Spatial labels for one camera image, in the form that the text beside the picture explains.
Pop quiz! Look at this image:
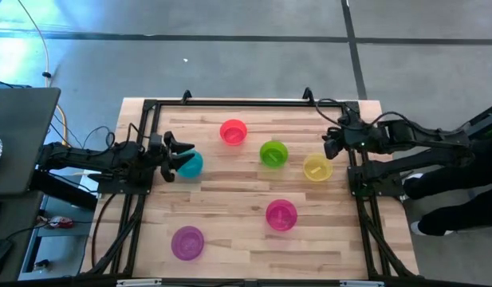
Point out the green plastic bowl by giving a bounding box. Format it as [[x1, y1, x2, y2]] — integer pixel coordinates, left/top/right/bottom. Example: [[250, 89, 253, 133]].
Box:
[[259, 140, 289, 169]]

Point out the low dark side desk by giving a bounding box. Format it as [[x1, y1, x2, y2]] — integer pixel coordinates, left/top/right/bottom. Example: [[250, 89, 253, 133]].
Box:
[[0, 191, 44, 282]]

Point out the black floor cable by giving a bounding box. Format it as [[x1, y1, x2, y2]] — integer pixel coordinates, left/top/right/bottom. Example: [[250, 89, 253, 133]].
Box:
[[49, 113, 116, 151]]

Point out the person's leg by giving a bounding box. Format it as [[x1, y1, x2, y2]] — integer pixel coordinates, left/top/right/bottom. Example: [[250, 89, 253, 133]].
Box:
[[419, 197, 492, 237], [403, 137, 492, 200]]

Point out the purple plastic bowl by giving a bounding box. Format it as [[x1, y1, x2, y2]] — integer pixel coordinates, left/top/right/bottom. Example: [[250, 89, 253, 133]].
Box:
[[171, 226, 205, 261]]

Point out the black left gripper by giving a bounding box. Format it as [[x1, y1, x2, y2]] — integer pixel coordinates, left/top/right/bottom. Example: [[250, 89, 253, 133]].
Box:
[[148, 131, 196, 183]]

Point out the white flat box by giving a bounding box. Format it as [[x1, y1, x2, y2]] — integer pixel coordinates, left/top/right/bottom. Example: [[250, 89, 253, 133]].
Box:
[[77, 169, 100, 196]]

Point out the pink plastic bowl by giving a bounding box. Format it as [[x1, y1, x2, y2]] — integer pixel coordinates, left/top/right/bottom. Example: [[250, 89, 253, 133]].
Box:
[[265, 199, 298, 232]]

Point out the silver metal bracket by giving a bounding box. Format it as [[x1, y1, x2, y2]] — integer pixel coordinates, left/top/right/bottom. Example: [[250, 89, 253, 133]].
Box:
[[116, 278, 163, 287], [339, 280, 385, 287]]

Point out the dark grey desk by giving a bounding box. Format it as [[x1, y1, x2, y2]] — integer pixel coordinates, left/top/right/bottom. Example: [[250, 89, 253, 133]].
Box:
[[0, 87, 61, 196]]

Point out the teal plastic bowl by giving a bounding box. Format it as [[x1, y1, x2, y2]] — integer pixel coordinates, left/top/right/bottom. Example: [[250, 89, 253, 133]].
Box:
[[176, 149, 204, 179]]

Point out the yellow plastic bowl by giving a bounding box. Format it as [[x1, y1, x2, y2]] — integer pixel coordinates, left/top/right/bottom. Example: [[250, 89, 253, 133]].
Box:
[[302, 152, 333, 183]]

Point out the red and white small item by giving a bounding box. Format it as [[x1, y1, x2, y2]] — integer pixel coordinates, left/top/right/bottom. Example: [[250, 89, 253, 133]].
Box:
[[49, 215, 75, 230]]

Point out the black metal table frame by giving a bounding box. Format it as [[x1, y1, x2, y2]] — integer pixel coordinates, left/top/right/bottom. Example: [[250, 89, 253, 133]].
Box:
[[81, 87, 421, 282]]

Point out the red plastic bowl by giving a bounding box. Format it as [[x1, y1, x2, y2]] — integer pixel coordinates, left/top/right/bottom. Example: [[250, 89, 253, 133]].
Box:
[[219, 118, 248, 147]]

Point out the black equipment with green light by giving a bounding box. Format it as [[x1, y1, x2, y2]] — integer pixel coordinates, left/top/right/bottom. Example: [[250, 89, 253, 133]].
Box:
[[460, 101, 492, 140]]

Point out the pale yellow hanging cable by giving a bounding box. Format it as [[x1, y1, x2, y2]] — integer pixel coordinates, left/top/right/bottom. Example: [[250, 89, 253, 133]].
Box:
[[17, 0, 69, 148]]

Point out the person's shoe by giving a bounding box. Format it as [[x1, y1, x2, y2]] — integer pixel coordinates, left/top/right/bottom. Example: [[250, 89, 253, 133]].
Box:
[[410, 220, 454, 237], [403, 172, 430, 200]]

